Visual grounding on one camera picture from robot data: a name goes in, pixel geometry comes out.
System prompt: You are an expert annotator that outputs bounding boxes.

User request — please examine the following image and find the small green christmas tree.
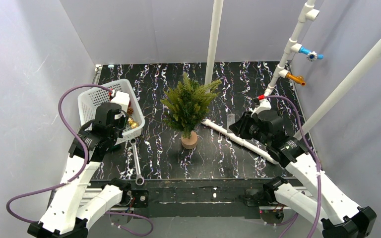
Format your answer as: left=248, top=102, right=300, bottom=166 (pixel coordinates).
left=160, top=72, right=221, bottom=150

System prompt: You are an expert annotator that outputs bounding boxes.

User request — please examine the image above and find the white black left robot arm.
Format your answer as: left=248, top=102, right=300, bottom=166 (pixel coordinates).
left=27, top=103, right=131, bottom=238

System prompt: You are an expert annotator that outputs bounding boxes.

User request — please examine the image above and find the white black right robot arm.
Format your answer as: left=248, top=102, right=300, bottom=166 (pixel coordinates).
left=228, top=110, right=377, bottom=238

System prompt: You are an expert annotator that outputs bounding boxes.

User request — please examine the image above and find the brown pine cone ornament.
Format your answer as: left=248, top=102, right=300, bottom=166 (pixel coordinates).
left=127, top=107, right=134, bottom=117

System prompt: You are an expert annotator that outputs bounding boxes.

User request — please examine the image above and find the gold bell ornament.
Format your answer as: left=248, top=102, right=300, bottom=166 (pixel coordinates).
left=127, top=118, right=139, bottom=129

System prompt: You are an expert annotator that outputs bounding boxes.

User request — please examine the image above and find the white plastic basket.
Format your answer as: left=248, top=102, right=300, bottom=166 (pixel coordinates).
left=78, top=79, right=145, bottom=145

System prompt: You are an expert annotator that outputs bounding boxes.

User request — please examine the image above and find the orange brass tap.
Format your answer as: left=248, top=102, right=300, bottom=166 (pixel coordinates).
left=285, top=73, right=306, bottom=86

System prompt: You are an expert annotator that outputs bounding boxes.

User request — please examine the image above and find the silver combination wrench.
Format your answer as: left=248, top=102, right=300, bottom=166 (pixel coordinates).
left=130, top=138, right=145, bottom=186

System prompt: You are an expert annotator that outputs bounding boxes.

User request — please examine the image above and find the blue tap valve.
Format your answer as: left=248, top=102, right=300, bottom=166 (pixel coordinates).
left=298, top=47, right=324, bottom=61

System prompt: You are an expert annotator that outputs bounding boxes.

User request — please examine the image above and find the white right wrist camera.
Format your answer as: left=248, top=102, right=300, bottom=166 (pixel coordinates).
left=252, top=95, right=271, bottom=116

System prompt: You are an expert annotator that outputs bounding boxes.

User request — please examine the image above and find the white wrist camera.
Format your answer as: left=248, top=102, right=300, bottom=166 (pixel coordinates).
left=109, top=90, right=130, bottom=114
left=252, top=95, right=271, bottom=116

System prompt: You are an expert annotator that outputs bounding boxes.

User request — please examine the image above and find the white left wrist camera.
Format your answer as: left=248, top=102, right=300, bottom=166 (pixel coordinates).
left=109, top=90, right=130, bottom=114

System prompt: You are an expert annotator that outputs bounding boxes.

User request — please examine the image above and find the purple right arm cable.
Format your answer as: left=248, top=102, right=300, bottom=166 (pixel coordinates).
left=262, top=95, right=323, bottom=238

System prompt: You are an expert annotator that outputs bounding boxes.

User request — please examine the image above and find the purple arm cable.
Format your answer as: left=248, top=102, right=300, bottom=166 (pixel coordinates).
left=5, top=84, right=154, bottom=237
left=262, top=95, right=323, bottom=238

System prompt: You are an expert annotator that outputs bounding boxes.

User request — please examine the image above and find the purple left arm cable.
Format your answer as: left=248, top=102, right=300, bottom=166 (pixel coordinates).
left=5, top=84, right=154, bottom=237

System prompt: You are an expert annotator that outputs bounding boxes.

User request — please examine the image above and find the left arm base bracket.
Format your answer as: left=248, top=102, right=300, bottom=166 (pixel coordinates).
left=108, top=178, right=149, bottom=214

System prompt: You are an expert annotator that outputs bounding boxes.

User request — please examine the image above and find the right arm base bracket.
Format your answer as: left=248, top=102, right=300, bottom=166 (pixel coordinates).
left=241, top=188, right=285, bottom=225

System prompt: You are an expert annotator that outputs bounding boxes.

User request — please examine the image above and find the black front mounting rail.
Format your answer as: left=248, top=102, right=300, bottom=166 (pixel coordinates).
left=92, top=178, right=278, bottom=220

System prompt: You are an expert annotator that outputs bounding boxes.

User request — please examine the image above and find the white PVC pipe frame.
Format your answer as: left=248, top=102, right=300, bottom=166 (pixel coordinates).
left=201, top=0, right=381, bottom=165

